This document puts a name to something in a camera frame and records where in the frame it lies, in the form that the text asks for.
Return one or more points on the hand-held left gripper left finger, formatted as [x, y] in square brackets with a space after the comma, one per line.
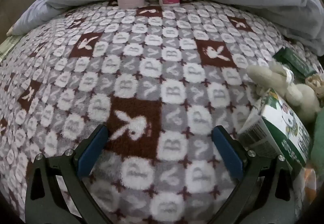
[92, 153]

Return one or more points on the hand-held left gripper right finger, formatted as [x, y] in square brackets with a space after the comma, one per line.
[227, 153]

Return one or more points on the green white carton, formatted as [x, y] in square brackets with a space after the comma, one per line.
[283, 122]

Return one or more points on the orange wrapper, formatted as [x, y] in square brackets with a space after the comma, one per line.
[310, 181]

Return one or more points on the cream plush rabbit toy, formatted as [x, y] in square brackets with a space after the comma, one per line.
[301, 97]

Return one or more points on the printed fleece blanket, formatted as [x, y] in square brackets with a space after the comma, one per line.
[151, 62]

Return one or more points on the beige crumpled wrapper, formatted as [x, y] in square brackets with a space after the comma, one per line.
[313, 82]

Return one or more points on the dark green box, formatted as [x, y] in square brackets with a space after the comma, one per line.
[296, 60]

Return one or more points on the green patterned sheet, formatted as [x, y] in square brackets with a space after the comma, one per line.
[7, 48]

